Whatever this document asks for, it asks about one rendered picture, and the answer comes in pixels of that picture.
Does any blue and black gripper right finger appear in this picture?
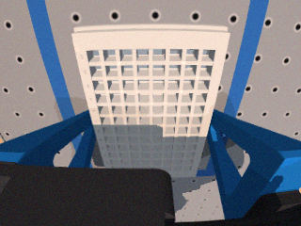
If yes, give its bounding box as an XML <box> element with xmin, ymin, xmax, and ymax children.
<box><xmin>207</xmin><ymin>109</ymin><xmax>301</xmax><ymax>219</ymax></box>

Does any blue tape outline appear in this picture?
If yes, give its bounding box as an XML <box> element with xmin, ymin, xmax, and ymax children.
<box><xmin>26</xmin><ymin>0</ymin><xmax>269</xmax><ymax>176</ymax></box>

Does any grey perforated base plate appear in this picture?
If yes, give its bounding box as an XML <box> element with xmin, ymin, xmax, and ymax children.
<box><xmin>0</xmin><ymin>0</ymin><xmax>301</xmax><ymax>222</ymax></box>

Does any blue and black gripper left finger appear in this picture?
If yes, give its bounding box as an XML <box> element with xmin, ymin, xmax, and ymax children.
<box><xmin>0</xmin><ymin>110</ymin><xmax>96</xmax><ymax>168</ymax></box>

